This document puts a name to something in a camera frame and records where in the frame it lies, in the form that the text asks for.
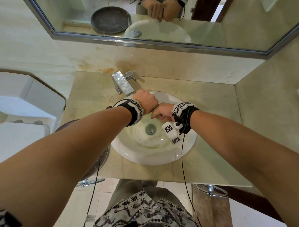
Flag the person's left hand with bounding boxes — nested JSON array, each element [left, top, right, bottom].
[[132, 89, 159, 115]]

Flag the person's right hand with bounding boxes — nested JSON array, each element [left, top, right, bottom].
[[150, 102, 176, 123]]

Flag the dark round metal tray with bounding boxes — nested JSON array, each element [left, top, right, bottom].
[[54, 119, 111, 182]]

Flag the person's left forearm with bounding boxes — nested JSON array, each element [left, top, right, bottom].
[[0, 106, 132, 227]]

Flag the person's right forearm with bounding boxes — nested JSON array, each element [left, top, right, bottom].
[[190, 110, 299, 227]]

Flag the white round sink basin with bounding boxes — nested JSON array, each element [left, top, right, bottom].
[[110, 90, 198, 167]]

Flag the black wristband with marker tags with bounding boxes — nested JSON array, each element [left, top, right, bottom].
[[172, 102, 201, 135], [105, 99, 145, 128]]

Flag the chrome square faucet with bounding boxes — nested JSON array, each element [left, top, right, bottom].
[[111, 70, 137, 96]]

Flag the grey trousers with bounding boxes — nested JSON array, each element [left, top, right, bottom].
[[105, 179, 185, 211]]

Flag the patterned white shirt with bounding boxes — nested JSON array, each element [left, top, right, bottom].
[[0, 191, 199, 227]]

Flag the white toilet tank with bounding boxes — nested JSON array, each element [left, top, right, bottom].
[[0, 71, 66, 120]]

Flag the white toilet lid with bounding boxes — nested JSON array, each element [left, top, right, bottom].
[[0, 121, 51, 163]]

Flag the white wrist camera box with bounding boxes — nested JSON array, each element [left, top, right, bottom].
[[162, 121, 184, 145]]

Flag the black cable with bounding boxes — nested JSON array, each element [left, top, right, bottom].
[[86, 157, 101, 223], [181, 133, 202, 227]]

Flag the chrome towel ring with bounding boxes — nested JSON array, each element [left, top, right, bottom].
[[76, 178, 106, 188], [196, 184, 229, 198]]

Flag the metal framed wall mirror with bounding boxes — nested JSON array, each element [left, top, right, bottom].
[[23, 0, 299, 60]]

